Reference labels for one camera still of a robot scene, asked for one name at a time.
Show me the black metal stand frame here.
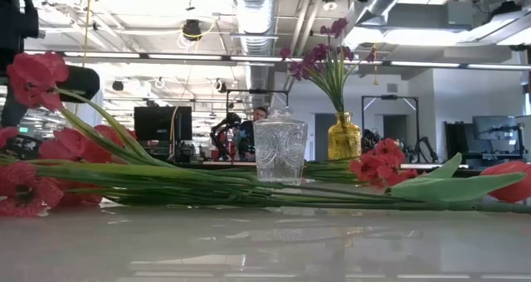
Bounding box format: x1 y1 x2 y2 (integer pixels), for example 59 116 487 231
361 94 420 163
226 89 290 128

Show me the silver ribbed ventilation duct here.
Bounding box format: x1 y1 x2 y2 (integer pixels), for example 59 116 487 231
230 0 278 109

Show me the purple flower bunch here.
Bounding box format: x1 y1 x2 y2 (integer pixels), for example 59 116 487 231
278 17 378 114

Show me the smooth silver ventilation duct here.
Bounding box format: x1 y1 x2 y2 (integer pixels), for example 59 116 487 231
343 0 416 32

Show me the large red flower bunch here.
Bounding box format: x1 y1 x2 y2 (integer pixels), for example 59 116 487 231
0 51 457 217

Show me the black metal table frame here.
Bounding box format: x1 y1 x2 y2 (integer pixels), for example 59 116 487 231
165 160 486 178

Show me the black computer monitor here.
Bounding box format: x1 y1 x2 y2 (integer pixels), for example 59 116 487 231
133 105 193 142

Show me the grey computer monitor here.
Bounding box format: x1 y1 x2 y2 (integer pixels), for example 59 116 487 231
472 114 518 141

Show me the person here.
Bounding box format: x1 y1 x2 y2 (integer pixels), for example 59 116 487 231
238 106 269 163

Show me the yellow glass vase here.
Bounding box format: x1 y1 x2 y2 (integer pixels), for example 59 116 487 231
327 111 363 162

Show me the long ceiling light bar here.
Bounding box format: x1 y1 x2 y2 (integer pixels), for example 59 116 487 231
24 51 531 72

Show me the black ceiling dome device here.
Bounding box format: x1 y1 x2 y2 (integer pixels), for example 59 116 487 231
182 19 203 41

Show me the clear patterned glass vase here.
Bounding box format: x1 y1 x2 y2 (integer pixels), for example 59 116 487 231
252 106 309 187

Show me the white pillar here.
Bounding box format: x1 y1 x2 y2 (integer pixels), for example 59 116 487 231
76 86 105 128

